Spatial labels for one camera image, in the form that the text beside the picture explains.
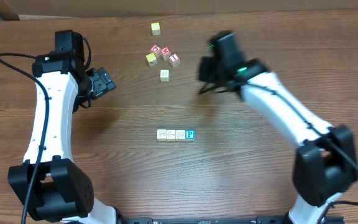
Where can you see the wooden block with umbrella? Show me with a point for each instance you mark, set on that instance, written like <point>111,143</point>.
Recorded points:
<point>171,135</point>

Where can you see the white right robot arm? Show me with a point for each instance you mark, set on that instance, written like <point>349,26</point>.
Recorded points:
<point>325,156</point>

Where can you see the wooden block red letter C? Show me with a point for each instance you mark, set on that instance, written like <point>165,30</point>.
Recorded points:
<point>156,50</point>

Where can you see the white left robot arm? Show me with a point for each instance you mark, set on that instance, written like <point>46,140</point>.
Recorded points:
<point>49,184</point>

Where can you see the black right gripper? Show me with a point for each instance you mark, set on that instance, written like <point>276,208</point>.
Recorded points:
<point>206,71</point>

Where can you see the wooden block with turtle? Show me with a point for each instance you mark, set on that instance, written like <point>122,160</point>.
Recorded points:
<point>164,75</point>

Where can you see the wooden block red letter I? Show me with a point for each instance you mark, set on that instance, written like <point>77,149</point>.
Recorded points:
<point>174,60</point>

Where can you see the wooden block with pretzel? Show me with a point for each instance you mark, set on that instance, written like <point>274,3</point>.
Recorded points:
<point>180,135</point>

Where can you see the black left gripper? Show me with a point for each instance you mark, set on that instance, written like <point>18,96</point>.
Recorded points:
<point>103,82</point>

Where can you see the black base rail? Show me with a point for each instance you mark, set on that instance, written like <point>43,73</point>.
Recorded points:
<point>257,220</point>

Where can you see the wooden block blue letter P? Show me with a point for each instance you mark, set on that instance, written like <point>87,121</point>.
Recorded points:
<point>190,135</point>

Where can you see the wooden block with K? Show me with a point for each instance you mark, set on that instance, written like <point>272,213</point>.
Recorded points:
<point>161,134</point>

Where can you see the wooden block red letter M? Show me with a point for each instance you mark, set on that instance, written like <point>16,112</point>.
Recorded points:
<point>165,53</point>

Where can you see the far wooden block yellow top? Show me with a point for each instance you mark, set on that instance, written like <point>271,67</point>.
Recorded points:
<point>155,28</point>

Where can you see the wooden block yellow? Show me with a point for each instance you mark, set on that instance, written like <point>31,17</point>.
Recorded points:
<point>155,28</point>
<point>151,59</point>

